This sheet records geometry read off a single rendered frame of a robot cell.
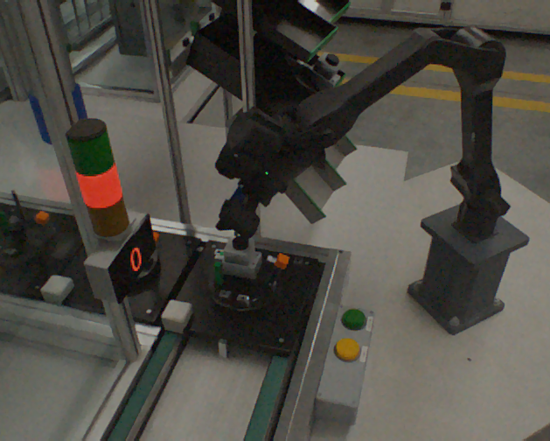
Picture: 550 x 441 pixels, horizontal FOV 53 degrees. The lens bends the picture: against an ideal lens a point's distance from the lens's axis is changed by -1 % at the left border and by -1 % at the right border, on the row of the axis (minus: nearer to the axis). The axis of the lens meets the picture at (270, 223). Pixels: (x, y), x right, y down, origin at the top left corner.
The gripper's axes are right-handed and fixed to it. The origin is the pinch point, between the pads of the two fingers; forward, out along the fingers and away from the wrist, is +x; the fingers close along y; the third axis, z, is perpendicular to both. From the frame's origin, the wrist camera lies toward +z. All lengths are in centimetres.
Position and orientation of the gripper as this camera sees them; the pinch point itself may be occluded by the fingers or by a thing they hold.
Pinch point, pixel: (234, 206)
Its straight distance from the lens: 93.9
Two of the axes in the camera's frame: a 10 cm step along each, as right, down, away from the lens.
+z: -7.4, -6.1, -2.6
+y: -2.6, 6.3, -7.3
